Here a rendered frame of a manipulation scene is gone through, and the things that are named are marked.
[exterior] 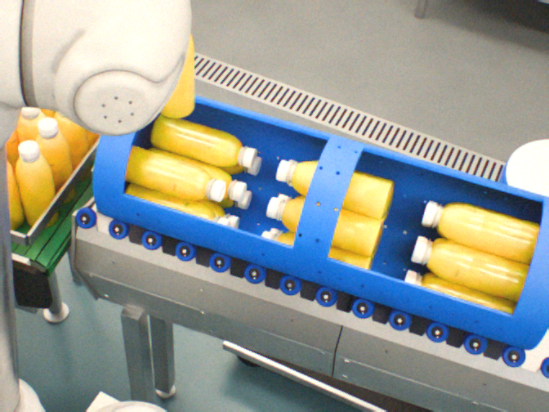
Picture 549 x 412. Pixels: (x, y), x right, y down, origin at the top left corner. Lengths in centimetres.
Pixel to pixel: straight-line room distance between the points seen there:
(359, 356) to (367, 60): 228
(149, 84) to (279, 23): 327
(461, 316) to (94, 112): 96
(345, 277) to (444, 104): 221
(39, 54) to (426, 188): 110
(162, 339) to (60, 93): 165
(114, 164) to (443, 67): 250
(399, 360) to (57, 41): 114
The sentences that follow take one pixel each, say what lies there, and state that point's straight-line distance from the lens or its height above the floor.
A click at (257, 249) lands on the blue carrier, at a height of 109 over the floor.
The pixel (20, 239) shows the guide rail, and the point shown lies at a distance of 170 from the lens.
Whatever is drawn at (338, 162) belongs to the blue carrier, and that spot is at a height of 123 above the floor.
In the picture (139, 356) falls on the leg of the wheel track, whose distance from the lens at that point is 210.
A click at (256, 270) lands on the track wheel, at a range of 161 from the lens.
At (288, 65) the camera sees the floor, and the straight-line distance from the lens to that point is 367.
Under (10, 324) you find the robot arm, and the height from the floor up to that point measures 149.
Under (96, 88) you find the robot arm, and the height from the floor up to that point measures 183.
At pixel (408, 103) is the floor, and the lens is 357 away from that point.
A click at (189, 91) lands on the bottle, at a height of 130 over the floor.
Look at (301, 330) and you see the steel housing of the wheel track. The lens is 167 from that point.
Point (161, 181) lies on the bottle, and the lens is 156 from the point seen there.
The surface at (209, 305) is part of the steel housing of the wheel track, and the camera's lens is 171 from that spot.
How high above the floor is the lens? 225
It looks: 48 degrees down
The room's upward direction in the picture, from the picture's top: 6 degrees clockwise
